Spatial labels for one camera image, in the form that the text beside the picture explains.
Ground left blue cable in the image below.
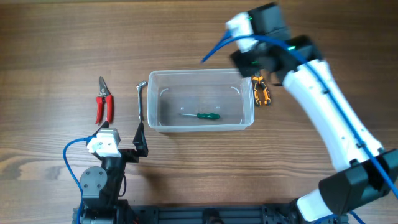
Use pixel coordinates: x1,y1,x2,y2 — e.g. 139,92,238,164
62,136,94,224

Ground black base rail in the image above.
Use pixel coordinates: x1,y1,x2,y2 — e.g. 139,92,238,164
72,203,349,224

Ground red handled pruning shears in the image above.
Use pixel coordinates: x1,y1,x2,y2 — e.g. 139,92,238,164
95,77,114,124

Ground blue cable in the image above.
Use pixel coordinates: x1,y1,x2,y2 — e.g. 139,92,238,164
62,136,94,224
200,29,398,224

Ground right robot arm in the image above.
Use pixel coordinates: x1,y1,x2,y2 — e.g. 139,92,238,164
226,3,397,222

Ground silver socket wrench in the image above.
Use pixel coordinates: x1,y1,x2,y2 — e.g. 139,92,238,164
136,80,147,121

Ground orange black pliers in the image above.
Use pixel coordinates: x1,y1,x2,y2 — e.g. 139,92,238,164
251,72,271,106

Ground right blue cable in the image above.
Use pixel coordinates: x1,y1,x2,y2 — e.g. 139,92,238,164
200,29,398,224

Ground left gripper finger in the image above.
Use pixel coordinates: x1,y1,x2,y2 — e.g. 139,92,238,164
132,121,148,152
93,121,109,136

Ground clear plastic container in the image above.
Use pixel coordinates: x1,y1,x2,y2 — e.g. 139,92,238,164
147,68,254,133

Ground green handled screwdriver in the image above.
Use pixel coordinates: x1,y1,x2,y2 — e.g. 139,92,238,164
180,113,220,120

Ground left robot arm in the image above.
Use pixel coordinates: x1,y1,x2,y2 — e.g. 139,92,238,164
72,121,148,224

